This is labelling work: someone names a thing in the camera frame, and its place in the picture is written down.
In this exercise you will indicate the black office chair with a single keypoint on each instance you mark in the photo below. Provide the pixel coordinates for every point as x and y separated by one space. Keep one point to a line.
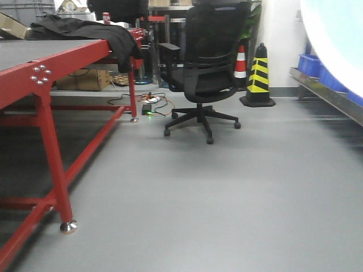
212 32

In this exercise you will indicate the green potted plant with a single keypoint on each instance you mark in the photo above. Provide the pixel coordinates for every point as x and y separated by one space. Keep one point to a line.
252 22

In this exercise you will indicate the open cardboard box on workbench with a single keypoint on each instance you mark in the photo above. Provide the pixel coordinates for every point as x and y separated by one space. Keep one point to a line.
12 29

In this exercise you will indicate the red metal workbench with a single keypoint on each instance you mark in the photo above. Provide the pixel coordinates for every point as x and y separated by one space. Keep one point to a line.
31 68

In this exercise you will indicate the cardboard box under workbench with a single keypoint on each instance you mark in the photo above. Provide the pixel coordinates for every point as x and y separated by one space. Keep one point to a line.
85 80

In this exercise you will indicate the black power adapter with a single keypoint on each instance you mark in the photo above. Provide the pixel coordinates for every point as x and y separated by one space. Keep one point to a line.
146 109

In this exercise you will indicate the large blue tray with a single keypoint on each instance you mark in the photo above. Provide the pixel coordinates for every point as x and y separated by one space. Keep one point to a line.
335 30

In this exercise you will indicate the small blue bin on shelf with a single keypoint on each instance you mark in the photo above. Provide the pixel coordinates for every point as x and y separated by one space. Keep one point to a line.
309 64

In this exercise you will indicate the red soda can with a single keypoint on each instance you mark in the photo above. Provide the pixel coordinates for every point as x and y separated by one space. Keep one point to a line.
106 18

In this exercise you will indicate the steel shelf rail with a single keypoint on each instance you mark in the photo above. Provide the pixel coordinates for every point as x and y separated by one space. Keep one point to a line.
335 99

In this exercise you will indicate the yellow black traffic cone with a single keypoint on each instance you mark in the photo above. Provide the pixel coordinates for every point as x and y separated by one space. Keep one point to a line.
257 94

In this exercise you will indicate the red white traffic cone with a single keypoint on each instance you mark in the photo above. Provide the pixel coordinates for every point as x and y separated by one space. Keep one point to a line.
240 68

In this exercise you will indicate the black cloth on workbench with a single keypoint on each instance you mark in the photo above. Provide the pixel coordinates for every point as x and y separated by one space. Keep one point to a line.
121 41

